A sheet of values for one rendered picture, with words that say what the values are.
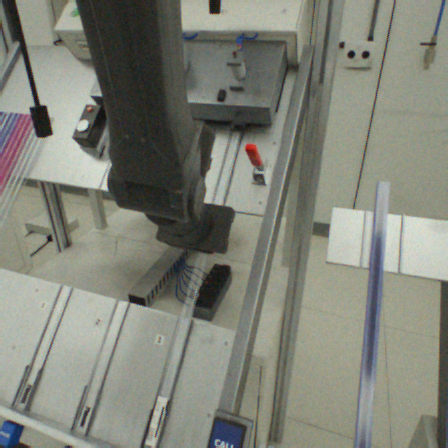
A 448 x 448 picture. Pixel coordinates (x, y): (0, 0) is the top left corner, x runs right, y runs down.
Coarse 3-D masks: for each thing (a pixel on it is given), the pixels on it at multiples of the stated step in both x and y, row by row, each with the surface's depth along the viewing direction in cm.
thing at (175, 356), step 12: (228, 144) 60; (228, 156) 60; (228, 168) 59; (216, 192) 58; (204, 264) 54; (192, 276) 54; (192, 288) 53; (192, 300) 52; (192, 312) 53; (180, 324) 52; (180, 336) 51; (180, 348) 50; (168, 360) 50; (180, 360) 51; (168, 372) 50; (168, 384) 49; (168, 396) 49
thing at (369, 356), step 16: (384, 192) 42; (384, 208) 41; (384, 224) 41; (384, 240) 40; (384, 256) 40; (368, 288) 39; (368, 304) 38; (368, 320) 38; (368, 336) 37; (368, 352) 37; (368, 368) 36; (368, 384) 36; (368, 400) 35; (368, 416) 35; (368, 432) 34
